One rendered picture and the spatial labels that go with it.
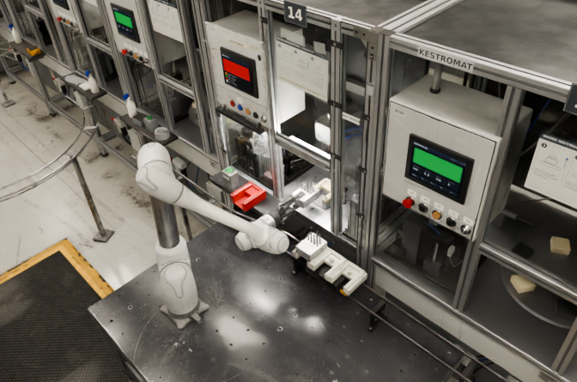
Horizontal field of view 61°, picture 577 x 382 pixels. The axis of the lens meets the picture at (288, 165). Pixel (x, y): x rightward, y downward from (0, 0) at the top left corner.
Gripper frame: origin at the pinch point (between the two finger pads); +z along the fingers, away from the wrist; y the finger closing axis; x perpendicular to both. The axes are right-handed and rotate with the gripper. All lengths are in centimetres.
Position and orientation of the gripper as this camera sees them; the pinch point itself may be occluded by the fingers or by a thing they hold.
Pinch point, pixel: (299, 199)
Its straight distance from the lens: 253.6
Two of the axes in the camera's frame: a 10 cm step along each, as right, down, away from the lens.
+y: -0.7, -7.8, -6.2
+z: 7.0, -4.8, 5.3
